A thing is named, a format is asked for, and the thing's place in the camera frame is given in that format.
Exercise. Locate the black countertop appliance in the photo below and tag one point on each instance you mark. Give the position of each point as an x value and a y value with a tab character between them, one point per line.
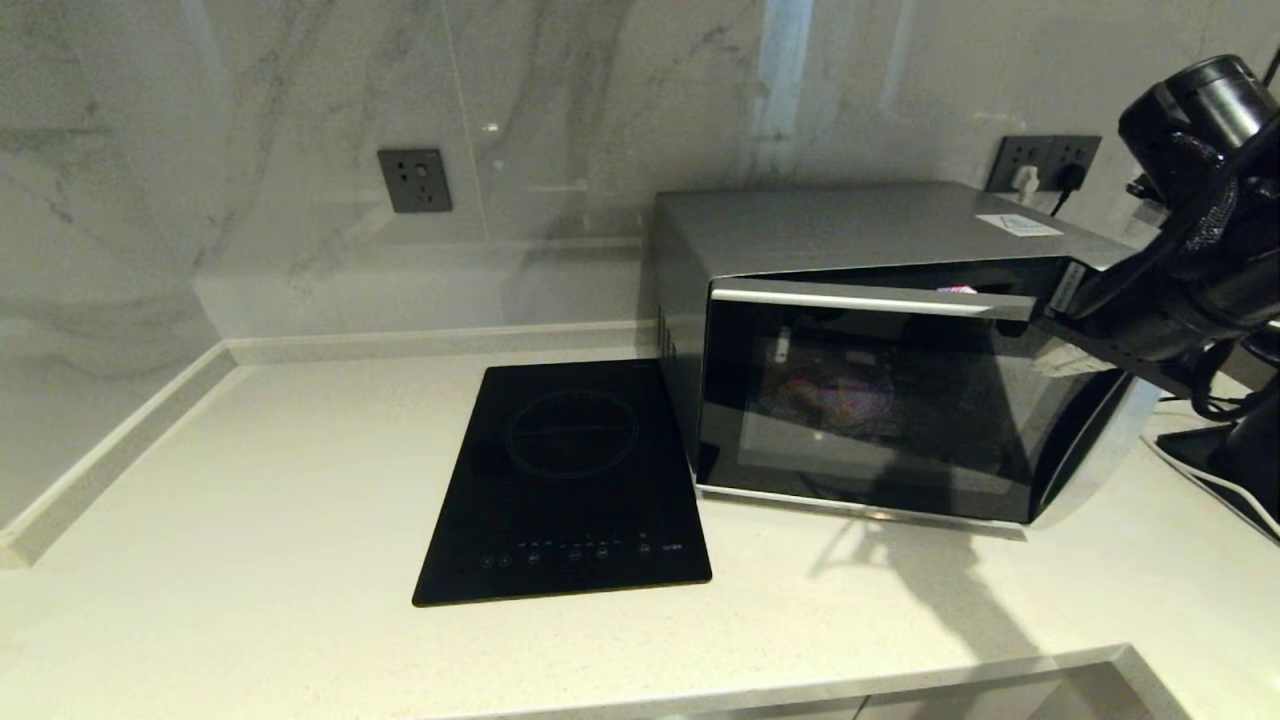
1260	460

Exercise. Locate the white power plug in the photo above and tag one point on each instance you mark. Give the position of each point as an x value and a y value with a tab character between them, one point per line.
1025	184

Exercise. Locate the white paper sheet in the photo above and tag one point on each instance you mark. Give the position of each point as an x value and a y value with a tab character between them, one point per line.
1018	225

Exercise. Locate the grey double wall socket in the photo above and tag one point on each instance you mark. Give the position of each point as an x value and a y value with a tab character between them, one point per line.
1010	150

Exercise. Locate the black power plug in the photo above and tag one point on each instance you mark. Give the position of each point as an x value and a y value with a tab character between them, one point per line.
1070	177

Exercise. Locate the black induction cooktop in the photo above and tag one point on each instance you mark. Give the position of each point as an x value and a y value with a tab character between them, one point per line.
570	480

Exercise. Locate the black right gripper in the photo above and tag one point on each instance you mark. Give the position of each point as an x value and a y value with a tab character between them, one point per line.
1130	320

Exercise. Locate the silver microwave oven body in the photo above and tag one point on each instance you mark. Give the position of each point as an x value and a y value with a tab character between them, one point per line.
850	225

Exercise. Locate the grey single wall socket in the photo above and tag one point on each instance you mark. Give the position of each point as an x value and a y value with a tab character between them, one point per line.
415	181

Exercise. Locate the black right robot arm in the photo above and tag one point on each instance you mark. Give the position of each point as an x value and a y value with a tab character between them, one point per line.
1230	230

